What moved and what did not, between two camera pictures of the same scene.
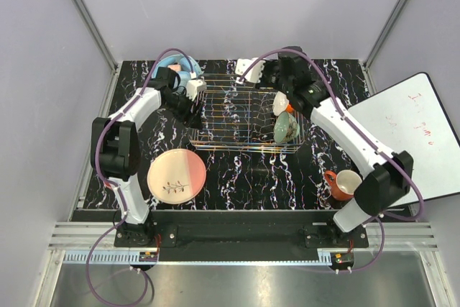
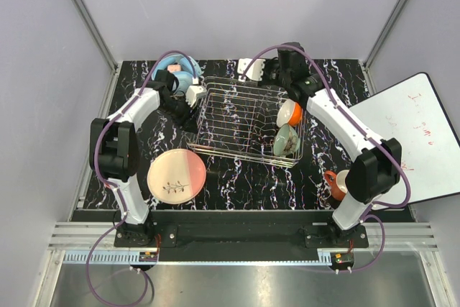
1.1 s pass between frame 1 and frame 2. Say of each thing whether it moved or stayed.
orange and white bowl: moved
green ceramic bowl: moved
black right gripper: stayed
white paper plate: stayed
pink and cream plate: stayed
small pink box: stayed
